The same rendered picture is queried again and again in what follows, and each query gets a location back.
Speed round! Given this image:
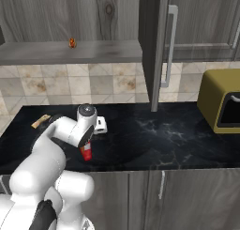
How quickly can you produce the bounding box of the grey open wall cabinet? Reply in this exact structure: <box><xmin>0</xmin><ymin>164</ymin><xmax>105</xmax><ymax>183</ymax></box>
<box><xmin>0</xmin><ymin>0</ymin><xmax>145</xmax><ymax>67</ymax></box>

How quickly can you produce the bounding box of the long silver door handle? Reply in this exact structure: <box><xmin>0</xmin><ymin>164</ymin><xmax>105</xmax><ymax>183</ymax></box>
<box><xmin>159</xmin><ymin>4</ymin><xmax>179</xmax><ymax>89</ymax></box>

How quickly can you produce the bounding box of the silver base cabinet handle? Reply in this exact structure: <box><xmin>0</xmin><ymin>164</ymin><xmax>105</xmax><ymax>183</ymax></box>
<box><xmin>157</xmin><ymin>170</ymin><xmax>166</xmax><ymax>201</ymax></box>

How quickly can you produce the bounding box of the narrow grey base cabinet door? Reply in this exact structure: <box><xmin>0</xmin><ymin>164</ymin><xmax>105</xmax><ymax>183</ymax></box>
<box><xmin>82</xmin><ymin>171</ymin><xmax>130</xmax><ymax>230</ymax></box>

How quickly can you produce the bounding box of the small orange red fruit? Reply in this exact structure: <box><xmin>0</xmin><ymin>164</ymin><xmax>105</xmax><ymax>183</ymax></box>
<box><xmin>67</xmin><ymin>38</ymin><xmax>77</xmax><ymax>50</ymax></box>

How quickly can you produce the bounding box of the red boxed food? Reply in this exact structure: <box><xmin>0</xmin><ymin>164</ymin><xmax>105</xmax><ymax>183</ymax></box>
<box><xmin>80</xmin><ymin>140</ymin><xmax>94</xmax><ymax>162</ymax></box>

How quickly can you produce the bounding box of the short silver wall cabinet handle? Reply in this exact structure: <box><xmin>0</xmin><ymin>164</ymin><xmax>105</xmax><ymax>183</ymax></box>
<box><xmin>231</xmin><ymin>20</ymin><xmax>240</xmax><ymax>51</ymax></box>

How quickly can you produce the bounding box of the grey closed wall cabinet door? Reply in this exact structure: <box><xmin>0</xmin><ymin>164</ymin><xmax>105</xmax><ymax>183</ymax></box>
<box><xmin>164</xmin><ymin>0</ymin><xmax>240</xmax><ymax>63</ymax></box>

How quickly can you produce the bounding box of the wide grey base cabinet door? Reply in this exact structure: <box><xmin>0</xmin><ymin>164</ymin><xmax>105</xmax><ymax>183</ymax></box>
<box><xmin>147</xmin><ymin>168</ymin><xmax>240</xmax><ymax>230</ymax></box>

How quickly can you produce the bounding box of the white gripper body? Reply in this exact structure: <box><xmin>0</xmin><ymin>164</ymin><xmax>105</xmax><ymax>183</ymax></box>
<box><xmin>93</xmin><ymin>126</ymin><xmax>109</xmax><ymax>135</ymax></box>

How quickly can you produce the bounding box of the grey open cabinet door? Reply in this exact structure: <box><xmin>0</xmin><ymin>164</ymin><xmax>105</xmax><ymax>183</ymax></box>
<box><xmin>138</xmin><ymin>0</ymin><xmax>171</xmax><ymax>113</ymax></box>

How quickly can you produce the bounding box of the olive yellow toaster oven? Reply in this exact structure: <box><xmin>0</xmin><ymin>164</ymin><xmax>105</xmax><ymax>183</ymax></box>
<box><xmin>196</xmin><ymin>68</ymin><xmax>240</xmax><ymax>135</ymax></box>

